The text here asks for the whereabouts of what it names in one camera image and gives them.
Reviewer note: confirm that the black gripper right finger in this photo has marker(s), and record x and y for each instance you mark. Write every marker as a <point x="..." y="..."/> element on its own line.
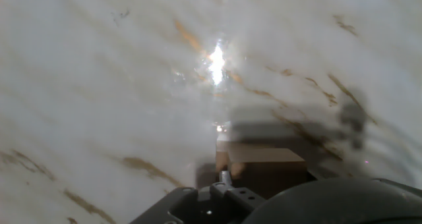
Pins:
<point x="311" y="177"/>

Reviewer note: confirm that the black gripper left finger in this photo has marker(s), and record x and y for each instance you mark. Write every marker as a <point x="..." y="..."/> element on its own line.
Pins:
<point x="204" y="207"/>

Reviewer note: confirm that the large wooden cube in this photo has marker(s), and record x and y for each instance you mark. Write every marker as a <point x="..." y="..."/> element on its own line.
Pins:
<point x="267" y="164"/>

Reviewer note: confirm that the marble pattern table sheet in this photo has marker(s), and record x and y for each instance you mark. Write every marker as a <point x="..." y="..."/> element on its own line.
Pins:
<point x="99" y="85"/>

